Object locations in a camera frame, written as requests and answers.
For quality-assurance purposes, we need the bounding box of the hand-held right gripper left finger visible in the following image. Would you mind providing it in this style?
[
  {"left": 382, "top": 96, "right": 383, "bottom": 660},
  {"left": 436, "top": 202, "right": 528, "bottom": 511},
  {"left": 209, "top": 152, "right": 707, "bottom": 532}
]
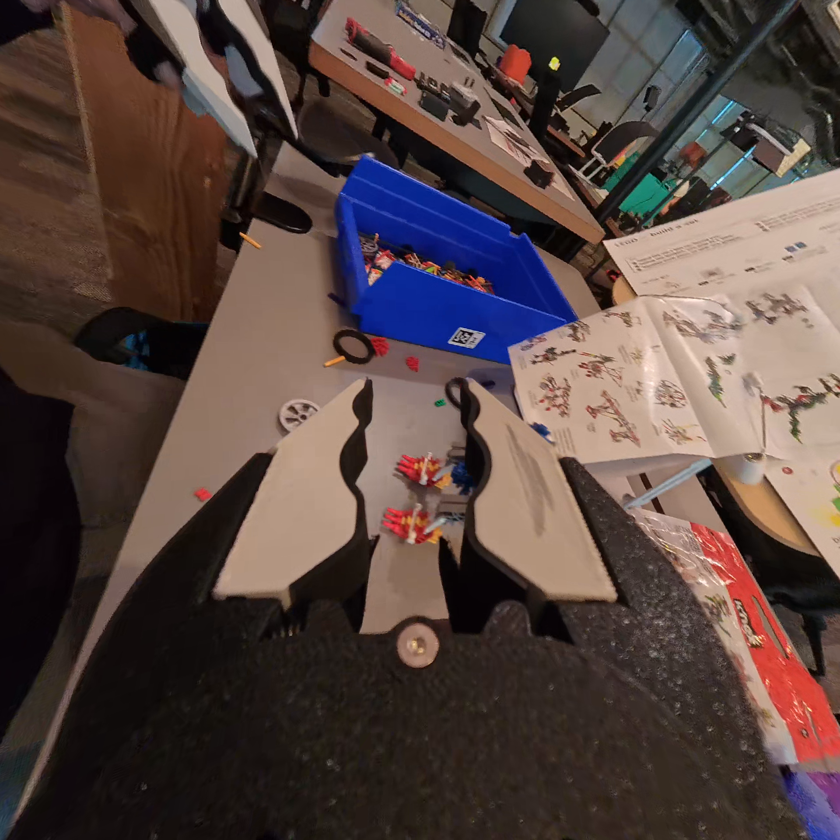
[{"left": 213, "top": 377, "right": 380, "bottom": 634}]

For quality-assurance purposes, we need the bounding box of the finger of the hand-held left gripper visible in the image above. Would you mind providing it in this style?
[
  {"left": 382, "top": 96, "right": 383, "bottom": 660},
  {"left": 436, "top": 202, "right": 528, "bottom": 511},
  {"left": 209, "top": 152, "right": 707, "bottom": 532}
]
[
  {"left": 223, "top": 0, "right": 301, "bottom": 140},
  {"left": 141, "top": 0, "right": 259, "bottom": 160}
]

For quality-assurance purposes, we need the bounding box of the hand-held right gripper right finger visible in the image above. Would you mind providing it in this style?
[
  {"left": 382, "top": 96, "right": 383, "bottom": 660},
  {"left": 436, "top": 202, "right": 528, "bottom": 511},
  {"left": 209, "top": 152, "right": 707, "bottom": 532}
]
[{"left": 438, "top": 378, "right": 619, "bottom": 636}]

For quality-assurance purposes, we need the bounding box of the colourful construction toy model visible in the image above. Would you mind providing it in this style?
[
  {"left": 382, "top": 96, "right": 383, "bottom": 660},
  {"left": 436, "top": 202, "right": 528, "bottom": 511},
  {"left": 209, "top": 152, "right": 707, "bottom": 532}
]
[{"left": 381, "top": 445, "right": 475, "bottom": 547}]

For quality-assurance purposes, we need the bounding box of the grey toy wheel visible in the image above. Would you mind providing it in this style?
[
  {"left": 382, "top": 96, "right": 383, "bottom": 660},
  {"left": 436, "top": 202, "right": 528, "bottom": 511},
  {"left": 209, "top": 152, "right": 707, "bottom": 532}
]
[{"left": 278, "top": 398, "right": 321, "bottom": 434}]

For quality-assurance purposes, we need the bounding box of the red and black tool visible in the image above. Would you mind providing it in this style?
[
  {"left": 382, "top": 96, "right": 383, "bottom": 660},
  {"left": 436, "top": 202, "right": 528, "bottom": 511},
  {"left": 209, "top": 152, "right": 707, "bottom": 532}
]
[{"left": 344, "top": 17, "right": 417, "bottom": 81}]

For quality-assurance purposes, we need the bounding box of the wooden cabinet panel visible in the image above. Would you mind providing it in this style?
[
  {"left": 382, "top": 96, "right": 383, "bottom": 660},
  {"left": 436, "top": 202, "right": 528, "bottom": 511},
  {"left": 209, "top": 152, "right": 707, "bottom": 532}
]
[{"left": 60, "top": 5, "right": 232, "bottom": 324}]

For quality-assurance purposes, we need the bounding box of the black desk clamp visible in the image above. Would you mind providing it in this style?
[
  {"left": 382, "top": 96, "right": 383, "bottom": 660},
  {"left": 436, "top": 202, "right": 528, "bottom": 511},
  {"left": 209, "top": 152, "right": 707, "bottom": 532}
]
[{"left": 222, "top": 147, "right": 314, "bottom": 236}]

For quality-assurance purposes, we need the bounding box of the folded toy instruction sheet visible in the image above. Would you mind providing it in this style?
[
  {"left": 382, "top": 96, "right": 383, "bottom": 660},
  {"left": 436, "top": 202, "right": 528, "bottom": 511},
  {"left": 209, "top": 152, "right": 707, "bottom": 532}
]
[{"left": 508, "top": 282, "right": 840, "bottom": 462}]

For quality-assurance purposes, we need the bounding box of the blue flat box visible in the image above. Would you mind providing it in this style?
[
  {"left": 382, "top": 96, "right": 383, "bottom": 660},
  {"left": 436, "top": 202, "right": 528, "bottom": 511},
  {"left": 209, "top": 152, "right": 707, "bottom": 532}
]
[{"left": 394, "top": 1, "right": 448, "bottom": 51}]

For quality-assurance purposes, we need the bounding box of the grey work table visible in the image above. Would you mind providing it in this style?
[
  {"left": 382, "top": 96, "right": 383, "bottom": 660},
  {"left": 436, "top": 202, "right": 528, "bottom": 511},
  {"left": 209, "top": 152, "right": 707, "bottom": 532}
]
[{"left": 308, "top": 0, "right": 606, "bottom": 245}]

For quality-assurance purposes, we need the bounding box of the blue plastic bin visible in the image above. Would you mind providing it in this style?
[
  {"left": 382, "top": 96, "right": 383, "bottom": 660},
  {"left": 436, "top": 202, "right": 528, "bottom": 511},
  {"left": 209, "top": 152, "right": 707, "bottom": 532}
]
[{"left": 333, "top": 154, "right": 580, "bottom": 366}]

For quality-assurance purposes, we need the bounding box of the round wooden side table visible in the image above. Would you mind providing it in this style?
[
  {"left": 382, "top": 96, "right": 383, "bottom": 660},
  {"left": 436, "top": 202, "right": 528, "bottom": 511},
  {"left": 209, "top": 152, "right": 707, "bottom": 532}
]
[{"left": 714, "top": 456, "right": 824, "bottom": 560}]

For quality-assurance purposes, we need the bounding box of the pile of colourful toy pieces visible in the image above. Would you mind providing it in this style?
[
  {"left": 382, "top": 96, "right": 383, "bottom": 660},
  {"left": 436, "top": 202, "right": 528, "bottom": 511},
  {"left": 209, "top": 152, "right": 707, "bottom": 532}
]
[{"left": 358, "top": 231, "right": 497, "bottom": 296}]

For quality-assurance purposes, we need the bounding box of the white paper sheet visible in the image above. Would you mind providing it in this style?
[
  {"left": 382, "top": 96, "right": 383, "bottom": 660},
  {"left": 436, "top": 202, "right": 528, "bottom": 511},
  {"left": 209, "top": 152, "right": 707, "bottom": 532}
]
[{"left": 483, "top": 114, "right": 551, "bottom": 166}]

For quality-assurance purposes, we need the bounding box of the black bottle with yellow cap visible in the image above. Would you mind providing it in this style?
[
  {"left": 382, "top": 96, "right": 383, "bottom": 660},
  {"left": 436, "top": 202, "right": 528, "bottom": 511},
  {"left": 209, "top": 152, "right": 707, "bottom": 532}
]
[{"left": 529, "top": 57, "right": 563, "bottom": 140}]

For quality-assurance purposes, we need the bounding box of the black computer monitor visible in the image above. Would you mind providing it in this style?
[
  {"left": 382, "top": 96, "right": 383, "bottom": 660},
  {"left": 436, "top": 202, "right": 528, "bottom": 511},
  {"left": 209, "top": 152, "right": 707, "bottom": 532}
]
[{"left": 497, "top": 0, "right": 613, "bottom": 94}]

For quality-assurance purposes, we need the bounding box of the white printed paper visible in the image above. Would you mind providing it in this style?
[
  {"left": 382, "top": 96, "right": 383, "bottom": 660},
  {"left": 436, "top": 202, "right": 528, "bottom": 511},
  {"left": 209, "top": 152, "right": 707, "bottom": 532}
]
[{"left": 602, "top": 169, "right": 840, "bottom": 304}]

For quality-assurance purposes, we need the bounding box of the black office chair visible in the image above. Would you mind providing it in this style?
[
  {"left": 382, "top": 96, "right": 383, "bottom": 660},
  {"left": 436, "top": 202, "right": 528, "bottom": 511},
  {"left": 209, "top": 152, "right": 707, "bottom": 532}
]
[{"left": 589, "top": 120, "right": 662, "bottom": 186}]

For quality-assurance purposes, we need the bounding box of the black metal pole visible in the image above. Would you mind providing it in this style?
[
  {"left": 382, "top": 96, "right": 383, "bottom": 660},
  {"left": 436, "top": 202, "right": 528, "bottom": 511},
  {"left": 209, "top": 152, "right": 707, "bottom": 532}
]
[{"left": 592, "top": 0, "right": 803, "bottom": 228}]

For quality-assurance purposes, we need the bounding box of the black rubber tyre ring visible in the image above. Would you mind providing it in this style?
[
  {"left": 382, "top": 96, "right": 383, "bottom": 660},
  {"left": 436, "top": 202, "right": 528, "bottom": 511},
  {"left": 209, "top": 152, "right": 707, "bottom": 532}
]
[{"left": 332, "top": 329, "right": 377, "bottom": 366}]

